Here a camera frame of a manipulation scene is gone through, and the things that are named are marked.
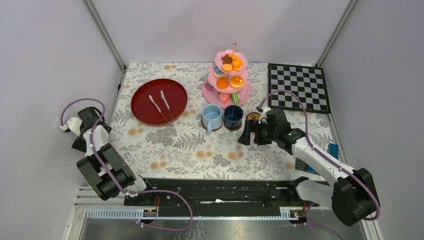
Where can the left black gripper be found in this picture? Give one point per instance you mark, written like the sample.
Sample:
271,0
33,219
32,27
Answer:
79,144

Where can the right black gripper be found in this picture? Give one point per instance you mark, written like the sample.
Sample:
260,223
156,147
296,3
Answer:
253,126

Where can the orange face black coaster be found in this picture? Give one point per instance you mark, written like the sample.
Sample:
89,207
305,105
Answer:
253,116

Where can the dark blue mug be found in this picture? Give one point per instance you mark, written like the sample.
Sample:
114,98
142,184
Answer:
233,115

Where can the light blue mug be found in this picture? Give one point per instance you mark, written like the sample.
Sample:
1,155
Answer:
211,111

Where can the orange pancake stack toy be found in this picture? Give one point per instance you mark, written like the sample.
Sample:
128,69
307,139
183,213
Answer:
237,82

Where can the orange round cookie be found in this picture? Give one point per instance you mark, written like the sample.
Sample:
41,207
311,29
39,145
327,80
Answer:
222,83

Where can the round orange cracker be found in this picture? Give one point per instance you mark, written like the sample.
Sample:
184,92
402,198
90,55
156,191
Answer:
227,67

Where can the blue frosted donut toy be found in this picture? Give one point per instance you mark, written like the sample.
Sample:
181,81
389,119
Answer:
218,73

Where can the orange flower cookie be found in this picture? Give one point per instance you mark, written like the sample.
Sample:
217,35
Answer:
237,63

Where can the brown star cookie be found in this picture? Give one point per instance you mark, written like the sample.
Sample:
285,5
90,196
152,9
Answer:
227,59

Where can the dark red round tray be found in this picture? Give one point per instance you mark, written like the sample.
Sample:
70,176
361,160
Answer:
159,102

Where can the dark brown wooden coaster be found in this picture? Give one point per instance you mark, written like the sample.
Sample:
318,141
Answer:
233,127

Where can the light brown wooden coaster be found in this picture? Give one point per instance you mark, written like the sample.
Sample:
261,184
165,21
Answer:
212,125

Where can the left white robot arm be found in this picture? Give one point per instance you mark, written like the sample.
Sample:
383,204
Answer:
101,157

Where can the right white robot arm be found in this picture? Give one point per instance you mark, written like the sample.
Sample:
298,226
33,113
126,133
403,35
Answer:
350,193

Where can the green layered cake slice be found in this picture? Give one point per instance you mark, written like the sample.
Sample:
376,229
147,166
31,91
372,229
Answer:
235,96

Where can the pink three-tier cake stand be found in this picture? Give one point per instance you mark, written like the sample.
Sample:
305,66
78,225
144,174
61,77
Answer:
212,96

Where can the floral tablecloth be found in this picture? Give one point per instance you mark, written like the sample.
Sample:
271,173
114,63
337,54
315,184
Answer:
183,149

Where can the purple cake slice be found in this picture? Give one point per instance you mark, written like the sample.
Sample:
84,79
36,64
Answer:
208,86

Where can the black white chessboard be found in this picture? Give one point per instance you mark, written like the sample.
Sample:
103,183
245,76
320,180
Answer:
307,83

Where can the blue toy brick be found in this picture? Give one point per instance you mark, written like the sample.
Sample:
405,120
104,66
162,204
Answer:
333,150

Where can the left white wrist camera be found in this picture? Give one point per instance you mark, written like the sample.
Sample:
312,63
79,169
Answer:
72,125

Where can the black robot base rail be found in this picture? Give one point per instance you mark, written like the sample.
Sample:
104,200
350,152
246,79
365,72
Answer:
218,198

